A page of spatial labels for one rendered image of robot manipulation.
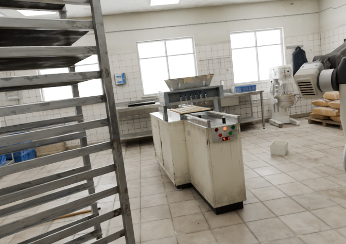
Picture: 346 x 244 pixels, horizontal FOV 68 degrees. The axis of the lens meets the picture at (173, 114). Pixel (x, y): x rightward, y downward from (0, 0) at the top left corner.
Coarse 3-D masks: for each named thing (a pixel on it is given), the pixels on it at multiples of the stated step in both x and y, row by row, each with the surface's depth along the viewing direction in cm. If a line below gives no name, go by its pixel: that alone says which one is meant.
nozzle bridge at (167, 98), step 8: (200, 88) 295; (208, 88) 297; (216, 88) 308; (160, 96) 305; (168, 96) 295; (176, 96) 297; (184, 96) 300; (192, 96) 302; (208, 96) 307; (216, 96) 307; (160, 104) 313; (168, 104) 287; (216, 104) 318
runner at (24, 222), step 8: (104, 192) 97; (112, 192) 99; (80, 200) 92; (88, 200) 94; (96, 200) 96; (56, 208) 88; (64, 208) 89; (72, 208) 91; (32, 216) 84; (40, 216) 85; (48, 216) 86; (8, 224) 80; (16, 224) 81; (24, 224) 82; (0, 232) 79; (8, 232) 80
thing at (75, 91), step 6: (60, 12) 126; (60, 18) 127; (66, 18) 128; (72, 90) 131; (78, 90) 132; (78, 96) 132; (78, 108) 132; (78, 114) 132; (84, 138) 134; (84, 144) 134; (84, 156) 134; (84, 162) 135; (90, 162) 136; (90, 180) 136; (90, 192) 137; (96, 204) 139; (96, 210) 139; (96, 228) 139
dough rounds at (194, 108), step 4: (180, 108) 346; (184, 108) 346; (188, 108) 333; (192, 108) 327; (196, 108) 321; (200, 108) 322; (204, 108) 310; (208, 108) 306; (176, 112) 316; (180, 112) 298; (184, 112) 293; (188, 112) 293
